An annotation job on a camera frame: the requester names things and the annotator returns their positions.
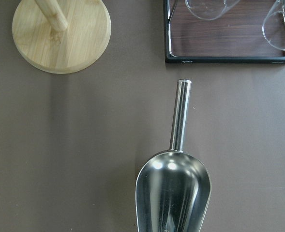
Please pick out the steel ice scoop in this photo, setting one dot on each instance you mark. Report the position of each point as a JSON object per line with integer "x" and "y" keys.
{"x": 172, "y": 190}

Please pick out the wooden mug tree stand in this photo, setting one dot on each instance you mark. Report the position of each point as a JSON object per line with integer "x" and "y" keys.
{"x": 61, "y": 36}

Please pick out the black framed tray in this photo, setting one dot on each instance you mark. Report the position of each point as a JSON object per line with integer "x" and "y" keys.
{"x": 235, "y": 37}

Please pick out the wine glass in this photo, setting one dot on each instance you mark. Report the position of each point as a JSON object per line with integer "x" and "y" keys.
{"x": 209, "y": 9}
{"x": 273, "y": 27}

